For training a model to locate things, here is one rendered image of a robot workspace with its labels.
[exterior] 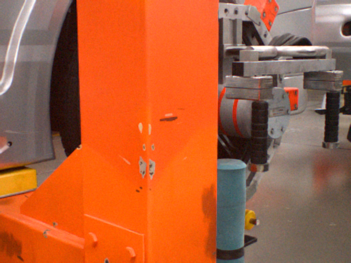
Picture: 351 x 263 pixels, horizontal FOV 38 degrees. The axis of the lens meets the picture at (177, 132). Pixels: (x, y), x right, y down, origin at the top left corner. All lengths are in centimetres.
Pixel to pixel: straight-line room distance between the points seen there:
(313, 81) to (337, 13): 244
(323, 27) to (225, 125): 258
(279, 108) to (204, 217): 51
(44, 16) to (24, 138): 28
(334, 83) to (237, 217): 43
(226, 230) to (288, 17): 103
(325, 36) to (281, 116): 253
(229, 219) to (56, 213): 44
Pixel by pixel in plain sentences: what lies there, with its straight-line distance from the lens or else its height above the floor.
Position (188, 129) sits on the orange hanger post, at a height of 89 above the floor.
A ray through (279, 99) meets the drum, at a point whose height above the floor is 88.
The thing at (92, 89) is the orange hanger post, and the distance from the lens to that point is 80.
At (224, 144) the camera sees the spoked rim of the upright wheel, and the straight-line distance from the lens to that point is 153.
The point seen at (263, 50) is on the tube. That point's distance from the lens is 113.
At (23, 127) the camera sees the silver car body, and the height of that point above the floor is 83.
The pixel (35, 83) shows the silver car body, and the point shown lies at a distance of 122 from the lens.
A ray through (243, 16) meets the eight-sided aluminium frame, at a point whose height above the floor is 109.
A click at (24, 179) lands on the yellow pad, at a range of 124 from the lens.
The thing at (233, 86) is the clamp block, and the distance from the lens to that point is 111.
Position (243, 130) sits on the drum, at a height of 81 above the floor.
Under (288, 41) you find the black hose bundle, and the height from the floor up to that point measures 103.
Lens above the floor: 101
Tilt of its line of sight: 9 degrees down
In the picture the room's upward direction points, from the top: straight up
